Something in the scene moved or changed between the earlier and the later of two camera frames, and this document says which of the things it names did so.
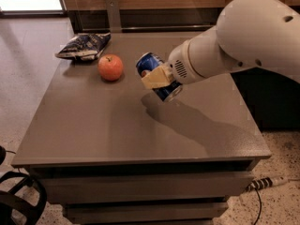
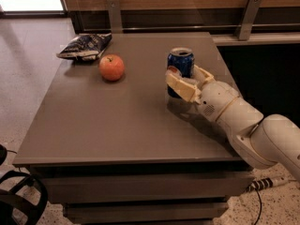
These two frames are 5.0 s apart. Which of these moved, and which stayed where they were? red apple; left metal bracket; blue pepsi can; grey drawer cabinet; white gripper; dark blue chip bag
Moved: white gripper; blue pepsi can
Stayed: dark blue chip bag; grey drawer cabinet; red apple; left metal bracket
